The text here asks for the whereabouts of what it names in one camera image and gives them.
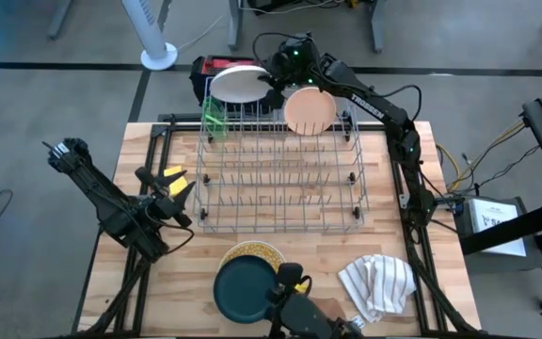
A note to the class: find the black aluminium table frame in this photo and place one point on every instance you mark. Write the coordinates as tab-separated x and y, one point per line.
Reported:
160	131

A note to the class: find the striped white dish towel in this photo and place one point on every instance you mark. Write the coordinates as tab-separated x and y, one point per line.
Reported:
377	287

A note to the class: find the green translucent cup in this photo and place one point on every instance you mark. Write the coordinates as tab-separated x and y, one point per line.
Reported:
214	120

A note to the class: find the dark teal plate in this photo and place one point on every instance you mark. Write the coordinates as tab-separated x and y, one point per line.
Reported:
243	289

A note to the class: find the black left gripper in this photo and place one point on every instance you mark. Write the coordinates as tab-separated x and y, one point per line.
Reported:
158	209

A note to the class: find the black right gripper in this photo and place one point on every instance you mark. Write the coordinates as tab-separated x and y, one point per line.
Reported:
294	66

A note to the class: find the small white tag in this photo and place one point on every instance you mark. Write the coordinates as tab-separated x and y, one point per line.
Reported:
358	325

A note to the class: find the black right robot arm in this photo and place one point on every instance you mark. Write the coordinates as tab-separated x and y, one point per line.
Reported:
379	110

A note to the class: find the pink plate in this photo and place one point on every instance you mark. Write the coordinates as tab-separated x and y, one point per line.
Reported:
309	113

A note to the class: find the yellow patterned plate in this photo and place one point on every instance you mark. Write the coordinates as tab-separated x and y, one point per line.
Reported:
252	248

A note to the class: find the yellow sponge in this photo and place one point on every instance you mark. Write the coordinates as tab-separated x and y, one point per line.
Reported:
178	187

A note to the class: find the light grey plate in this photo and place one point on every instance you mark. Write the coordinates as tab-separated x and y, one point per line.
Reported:
238	85

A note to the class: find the white printed box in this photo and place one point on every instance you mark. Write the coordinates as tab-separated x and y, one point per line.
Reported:
497	226

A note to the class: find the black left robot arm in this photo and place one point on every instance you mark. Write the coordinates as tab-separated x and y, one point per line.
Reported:
97	198

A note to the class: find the grey metal bracket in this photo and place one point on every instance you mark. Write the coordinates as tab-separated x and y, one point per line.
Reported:
405	201

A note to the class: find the grey desk leg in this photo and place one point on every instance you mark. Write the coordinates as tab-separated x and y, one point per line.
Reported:
163	14
58	21
378	28
234	28

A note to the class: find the white tower fan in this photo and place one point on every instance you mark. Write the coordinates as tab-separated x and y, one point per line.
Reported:
158	56

